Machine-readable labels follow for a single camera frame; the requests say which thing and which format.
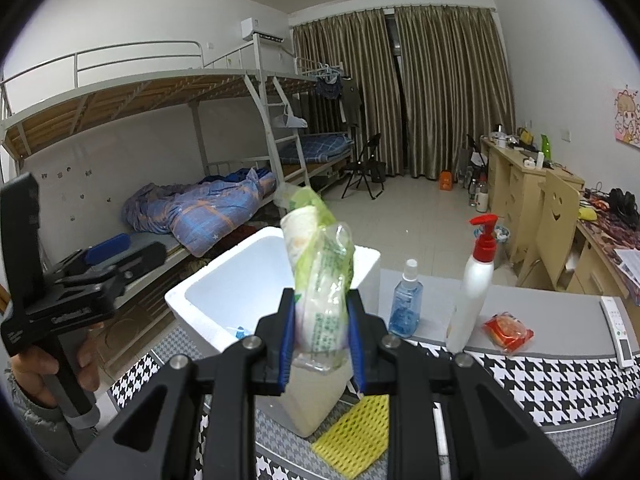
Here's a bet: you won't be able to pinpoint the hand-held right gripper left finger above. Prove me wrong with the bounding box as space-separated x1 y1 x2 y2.
65 287 296 480

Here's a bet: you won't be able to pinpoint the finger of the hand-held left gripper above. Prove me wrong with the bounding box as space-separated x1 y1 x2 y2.
47 234 132 277
60 241 167 288

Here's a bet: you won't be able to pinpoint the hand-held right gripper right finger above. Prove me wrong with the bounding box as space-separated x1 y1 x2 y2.
346 290 586 480

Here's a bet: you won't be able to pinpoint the green plastic packet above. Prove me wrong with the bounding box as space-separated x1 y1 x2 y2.
280 186 357 373

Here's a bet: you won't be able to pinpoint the white foam box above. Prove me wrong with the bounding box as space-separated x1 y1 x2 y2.
165 226 382 438

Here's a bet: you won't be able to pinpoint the person's left forearm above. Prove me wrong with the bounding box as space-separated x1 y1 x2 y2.
2 370 86 476

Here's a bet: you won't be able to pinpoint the person's left hand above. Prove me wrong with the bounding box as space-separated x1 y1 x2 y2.
7 321 107 407

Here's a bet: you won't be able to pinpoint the blue spray bottle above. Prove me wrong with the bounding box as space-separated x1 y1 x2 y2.
388 258 424 338

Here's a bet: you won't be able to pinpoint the blue plaid quilt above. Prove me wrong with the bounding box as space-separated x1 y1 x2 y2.
122 167 277 257

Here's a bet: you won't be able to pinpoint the yellow foam net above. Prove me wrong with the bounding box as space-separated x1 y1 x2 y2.
311 394 390 476

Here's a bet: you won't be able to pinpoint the white pump bottle red cap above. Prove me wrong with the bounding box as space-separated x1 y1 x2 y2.
445 214 502 353

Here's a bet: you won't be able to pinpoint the red snack packet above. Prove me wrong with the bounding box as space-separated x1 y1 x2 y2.
482 311 535 356

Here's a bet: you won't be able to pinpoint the white metal bunk bed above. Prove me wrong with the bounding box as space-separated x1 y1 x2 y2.
200 42 358 196
0 40 308 321

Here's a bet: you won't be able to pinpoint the black folding chair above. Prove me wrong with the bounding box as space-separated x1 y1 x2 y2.
342 132 386 201

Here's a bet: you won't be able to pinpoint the blue plaid mattress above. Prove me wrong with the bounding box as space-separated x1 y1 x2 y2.
277 132 353 166

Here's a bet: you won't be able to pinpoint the houndstooth table mat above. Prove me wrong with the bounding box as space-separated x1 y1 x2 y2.
107 330 640 480

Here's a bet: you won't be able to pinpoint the wooden desk with drawers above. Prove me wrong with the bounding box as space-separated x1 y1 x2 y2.
480 136 586 266

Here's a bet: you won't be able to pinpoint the wooden chair with smiley cutout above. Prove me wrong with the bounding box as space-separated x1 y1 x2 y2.
515 170 583 291

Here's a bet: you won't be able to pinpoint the dark hanging garment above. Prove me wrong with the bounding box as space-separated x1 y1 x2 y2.
340 77 363 126

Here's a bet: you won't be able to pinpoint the blue hanging garment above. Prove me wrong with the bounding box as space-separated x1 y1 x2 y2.
315 75 343 101

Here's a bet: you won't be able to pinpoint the white air conditioner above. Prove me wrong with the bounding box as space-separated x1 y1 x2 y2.
241 17 287 43

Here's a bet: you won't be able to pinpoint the white remote control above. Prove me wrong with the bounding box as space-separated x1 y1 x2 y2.
600 296 638 368

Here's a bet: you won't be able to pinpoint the brown curtain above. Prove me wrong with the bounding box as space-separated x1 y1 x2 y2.
395 5 516 181
292 7 401 181

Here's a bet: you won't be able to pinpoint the patterned desk cover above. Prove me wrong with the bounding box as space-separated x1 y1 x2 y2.
580 200 640 261

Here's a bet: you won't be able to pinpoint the paper sheets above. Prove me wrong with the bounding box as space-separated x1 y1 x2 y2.
615 247 640 306

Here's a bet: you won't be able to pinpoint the pink cartoon wall poster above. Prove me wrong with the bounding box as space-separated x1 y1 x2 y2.
612 86 640 148

